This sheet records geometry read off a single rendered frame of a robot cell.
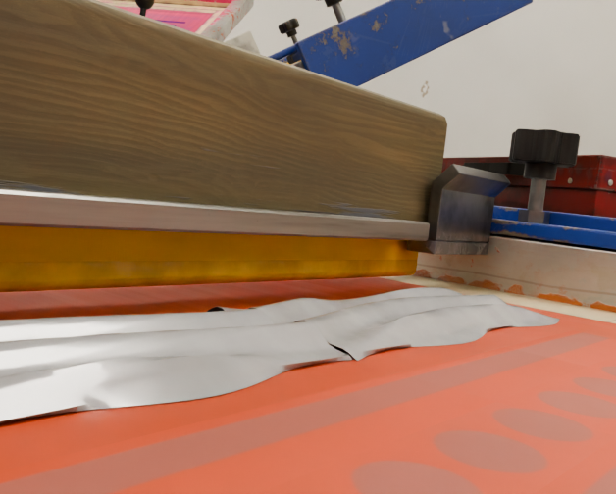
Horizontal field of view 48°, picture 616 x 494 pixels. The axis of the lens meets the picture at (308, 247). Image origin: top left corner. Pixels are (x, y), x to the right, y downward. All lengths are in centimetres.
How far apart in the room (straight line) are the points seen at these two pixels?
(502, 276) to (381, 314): 20
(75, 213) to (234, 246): 10
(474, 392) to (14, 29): 17
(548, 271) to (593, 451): 29
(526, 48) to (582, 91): 24
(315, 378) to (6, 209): 10
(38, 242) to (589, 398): 18
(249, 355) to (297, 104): 15
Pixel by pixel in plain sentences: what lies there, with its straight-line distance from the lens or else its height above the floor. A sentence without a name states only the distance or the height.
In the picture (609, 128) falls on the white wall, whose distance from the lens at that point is 229.
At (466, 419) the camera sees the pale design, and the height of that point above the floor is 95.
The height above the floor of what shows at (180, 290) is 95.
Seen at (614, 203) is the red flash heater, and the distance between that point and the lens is 110.
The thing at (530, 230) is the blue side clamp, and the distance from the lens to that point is 46.
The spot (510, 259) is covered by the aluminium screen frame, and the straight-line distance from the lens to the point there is 46.
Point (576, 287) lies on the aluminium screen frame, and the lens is 45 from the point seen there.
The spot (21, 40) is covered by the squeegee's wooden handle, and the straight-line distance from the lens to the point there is 23.
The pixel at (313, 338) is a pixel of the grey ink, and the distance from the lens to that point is 22.
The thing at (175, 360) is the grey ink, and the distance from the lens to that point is 17.
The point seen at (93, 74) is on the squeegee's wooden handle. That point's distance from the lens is 25.
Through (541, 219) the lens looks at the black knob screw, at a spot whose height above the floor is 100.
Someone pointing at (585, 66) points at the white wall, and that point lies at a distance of 235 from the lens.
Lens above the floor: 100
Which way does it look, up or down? 4 degrees down
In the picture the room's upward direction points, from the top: 6 degrees clockwise
